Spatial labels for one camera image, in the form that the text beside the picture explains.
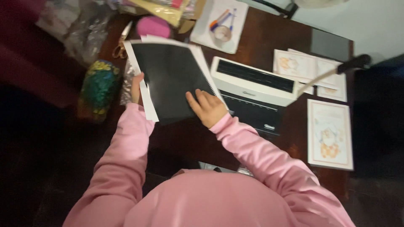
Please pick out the round tape roll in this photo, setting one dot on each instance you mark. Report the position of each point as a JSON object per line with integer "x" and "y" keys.
{"x": 222, "y": 33}

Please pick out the green yellow patterned bag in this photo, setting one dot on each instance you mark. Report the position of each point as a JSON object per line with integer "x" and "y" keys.
{"x": 99, "y": 90}

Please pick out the person's left hand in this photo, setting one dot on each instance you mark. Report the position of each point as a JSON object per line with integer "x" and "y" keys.
{"x": 136, "y": 90}

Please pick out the person's right hand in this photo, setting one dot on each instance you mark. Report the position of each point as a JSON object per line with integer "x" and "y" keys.
{"x": 208, "y": 108}

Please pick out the blue pen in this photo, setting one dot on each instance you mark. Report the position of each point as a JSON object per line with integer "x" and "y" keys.
{"x": 232, "y": 19}

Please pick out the large illustrated card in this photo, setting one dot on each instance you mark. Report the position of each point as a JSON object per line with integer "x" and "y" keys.
{"x": 330, "y": 135}

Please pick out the silver foil sheet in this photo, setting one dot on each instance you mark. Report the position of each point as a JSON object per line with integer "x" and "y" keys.
{"x": 127, "y": 86}

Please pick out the heap of craft packets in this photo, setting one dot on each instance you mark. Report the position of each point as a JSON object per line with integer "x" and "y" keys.
{"x": 161, "y": 9}

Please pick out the white comb binding machine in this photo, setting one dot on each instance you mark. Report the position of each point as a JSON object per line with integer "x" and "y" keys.
{"x": 252, "y": 91}

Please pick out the small illustrated paper sheet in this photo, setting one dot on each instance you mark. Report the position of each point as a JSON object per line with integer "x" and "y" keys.
{"x": 333, "y": 90}

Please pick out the black-covered punched paper booklet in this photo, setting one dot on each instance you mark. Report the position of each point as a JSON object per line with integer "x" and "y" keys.
{"x": 172, "y": 78}

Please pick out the clear plastic wrap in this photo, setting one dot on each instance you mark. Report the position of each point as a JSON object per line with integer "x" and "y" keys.
{"x": 83, "y": 31}

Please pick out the white sheet with pens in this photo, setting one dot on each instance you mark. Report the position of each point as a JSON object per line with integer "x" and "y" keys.
{"x": 219, "y": 25}

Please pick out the person's pink hoodie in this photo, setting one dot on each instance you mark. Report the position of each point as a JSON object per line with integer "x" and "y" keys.
{"x": 208, "y": 198}

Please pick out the pink round container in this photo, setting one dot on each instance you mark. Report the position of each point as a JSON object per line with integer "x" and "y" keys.
{"x": 153, "y": 27}

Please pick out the orange pen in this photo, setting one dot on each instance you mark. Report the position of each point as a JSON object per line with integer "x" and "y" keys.
{"x": 218, "y": 19}

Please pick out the grey dark board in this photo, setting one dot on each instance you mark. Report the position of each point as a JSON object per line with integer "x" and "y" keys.
{"x": 330, "y": 44}

